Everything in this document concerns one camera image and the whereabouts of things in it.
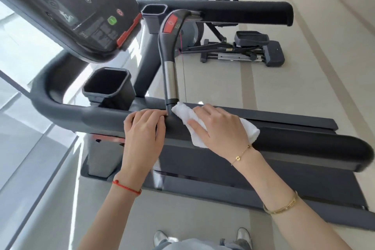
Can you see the person's right hand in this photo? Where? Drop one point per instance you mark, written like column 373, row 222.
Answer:
column 222, row 132

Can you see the person's left hand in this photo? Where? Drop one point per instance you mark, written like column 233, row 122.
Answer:
column 143, row 138

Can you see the person's right thumb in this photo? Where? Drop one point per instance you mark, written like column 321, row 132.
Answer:
column 197, row 131

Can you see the person's left thumb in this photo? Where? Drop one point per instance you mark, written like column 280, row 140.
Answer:
column 160, row 129

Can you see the white cleaning cloth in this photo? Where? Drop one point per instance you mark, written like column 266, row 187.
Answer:
column 187, row 115

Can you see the person's right forearm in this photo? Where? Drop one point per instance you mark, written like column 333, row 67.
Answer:
column 287, row 200

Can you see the person's left forearm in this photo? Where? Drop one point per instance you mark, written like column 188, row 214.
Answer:
column 117, row 214

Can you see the large black cup holder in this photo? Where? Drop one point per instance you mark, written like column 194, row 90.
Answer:
column 107, row 85

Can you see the grey elliptical trainer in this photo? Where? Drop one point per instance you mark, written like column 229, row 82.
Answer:
column 263, row 50

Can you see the grey black treadmill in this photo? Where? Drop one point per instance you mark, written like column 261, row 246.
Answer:
column 293, row 176

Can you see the white left shoe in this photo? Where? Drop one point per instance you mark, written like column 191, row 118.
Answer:
column 160, row 238

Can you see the white shoe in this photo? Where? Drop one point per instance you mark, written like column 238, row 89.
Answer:
column 244, row 236
column 160, row 238

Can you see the black padded treadmill handrail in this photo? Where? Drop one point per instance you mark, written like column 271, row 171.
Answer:
column 307, row 145
column 249, row 11

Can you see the grey trousers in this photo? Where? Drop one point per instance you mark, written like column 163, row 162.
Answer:
column 199, row 245

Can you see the gold bangle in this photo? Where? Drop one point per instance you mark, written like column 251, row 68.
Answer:
column 282, row 208

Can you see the white right shoe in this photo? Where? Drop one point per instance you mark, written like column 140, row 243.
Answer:
column 244, row 236

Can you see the small black cup holder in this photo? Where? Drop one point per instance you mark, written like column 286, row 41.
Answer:
column 153, row 14

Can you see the black treadmill console panel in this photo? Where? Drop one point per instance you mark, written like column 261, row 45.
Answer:
column 73, row 9

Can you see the glass window wall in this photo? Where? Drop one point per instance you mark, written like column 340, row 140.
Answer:
column 17, row 47

